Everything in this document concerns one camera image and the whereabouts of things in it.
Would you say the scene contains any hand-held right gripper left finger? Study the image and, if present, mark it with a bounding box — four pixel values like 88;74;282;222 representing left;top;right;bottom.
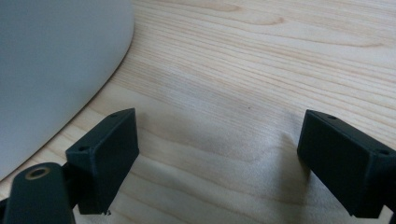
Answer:
65;107;140;216

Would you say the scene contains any white and blue trash can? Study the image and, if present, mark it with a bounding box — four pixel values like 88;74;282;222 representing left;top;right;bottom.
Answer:
0;0;135;181

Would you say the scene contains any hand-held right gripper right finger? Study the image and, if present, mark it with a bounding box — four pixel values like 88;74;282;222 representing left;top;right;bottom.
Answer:
297;109;396;218

